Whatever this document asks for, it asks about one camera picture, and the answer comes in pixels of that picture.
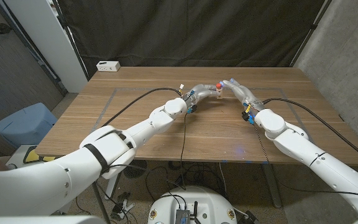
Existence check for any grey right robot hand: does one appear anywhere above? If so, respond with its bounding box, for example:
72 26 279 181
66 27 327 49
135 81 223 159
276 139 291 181
222 78 265 113

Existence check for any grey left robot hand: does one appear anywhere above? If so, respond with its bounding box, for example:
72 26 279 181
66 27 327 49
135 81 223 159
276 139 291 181
183 83 223 108

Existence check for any black backdrop stand pole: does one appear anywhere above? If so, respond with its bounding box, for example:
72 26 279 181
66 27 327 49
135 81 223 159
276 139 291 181
290 0 334 67
52 0 90 81

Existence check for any grey table leg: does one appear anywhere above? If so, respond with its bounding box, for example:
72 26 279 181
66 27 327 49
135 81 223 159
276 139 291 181
261 163 282 208

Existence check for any white power strip box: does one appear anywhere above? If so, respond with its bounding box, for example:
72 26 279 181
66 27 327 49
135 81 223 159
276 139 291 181
96 60 121 72

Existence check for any round black floor fan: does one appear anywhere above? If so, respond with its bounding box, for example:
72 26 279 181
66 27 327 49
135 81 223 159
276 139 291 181
124 159 147 179

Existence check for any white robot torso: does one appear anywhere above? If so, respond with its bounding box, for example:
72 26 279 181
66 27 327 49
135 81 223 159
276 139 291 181
147 185 238 224

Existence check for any small black device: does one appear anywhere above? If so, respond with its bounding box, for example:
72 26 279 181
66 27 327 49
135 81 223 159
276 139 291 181
244 210 260 224

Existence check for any grey electronics box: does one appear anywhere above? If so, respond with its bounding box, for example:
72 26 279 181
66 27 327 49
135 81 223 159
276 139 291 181
175 208 191 224

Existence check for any white table leg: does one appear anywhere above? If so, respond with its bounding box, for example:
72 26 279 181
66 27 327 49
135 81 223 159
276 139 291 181
104 174 121 200

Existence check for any black white floor gadget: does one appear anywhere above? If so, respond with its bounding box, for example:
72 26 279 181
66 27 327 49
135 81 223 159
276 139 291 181
110 192 135 221

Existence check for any white pillar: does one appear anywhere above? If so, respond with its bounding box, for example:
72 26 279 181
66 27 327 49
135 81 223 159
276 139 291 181
3 0 88 93

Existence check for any blue plastic bin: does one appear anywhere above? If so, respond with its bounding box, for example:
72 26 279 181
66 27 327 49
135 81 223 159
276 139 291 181
0 102 58 149

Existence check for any yellow black object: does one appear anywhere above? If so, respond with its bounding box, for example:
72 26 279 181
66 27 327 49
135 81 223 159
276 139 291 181
23 147 57 163

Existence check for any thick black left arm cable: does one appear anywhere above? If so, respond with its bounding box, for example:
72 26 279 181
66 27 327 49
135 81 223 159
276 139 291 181
91 87 183 224

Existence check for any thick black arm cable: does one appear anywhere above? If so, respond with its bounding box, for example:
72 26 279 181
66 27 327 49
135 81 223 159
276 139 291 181
91 87 183 224
262 98 358 167

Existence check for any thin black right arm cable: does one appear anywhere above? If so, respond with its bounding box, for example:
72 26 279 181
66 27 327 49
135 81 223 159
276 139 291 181
253 124 358 202

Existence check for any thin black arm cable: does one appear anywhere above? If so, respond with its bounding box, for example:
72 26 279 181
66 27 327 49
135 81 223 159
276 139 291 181
253 124 358 202
110 112 188 190

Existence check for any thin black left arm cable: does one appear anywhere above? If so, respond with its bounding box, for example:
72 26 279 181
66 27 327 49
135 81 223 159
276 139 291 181
110 112 188 190

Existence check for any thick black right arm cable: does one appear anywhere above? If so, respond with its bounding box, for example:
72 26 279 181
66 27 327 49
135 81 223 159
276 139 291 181
262 98 358 167

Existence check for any tangle of black floor cables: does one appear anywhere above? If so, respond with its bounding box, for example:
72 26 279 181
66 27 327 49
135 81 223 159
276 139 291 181
144 161 226 200

